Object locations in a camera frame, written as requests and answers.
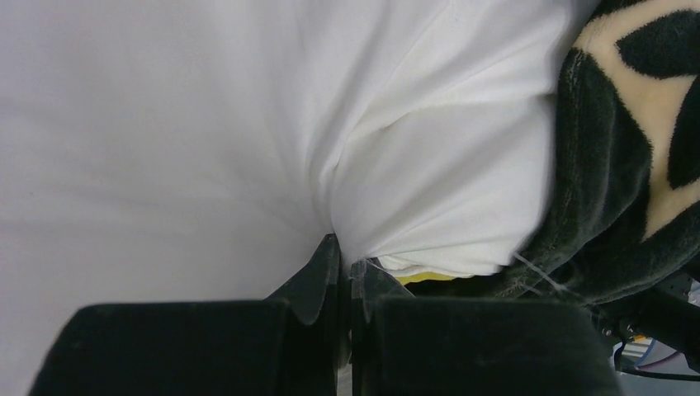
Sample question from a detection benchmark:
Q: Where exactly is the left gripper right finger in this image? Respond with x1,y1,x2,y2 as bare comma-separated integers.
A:
349,258,414,396

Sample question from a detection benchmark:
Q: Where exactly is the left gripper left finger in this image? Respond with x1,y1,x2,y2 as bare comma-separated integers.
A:
267,234,350,395

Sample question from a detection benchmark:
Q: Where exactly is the white pillow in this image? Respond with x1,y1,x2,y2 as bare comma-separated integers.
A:
1,1,596,395

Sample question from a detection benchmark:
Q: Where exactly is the black floral pillowcase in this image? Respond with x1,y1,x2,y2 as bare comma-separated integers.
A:
409,1,699,305

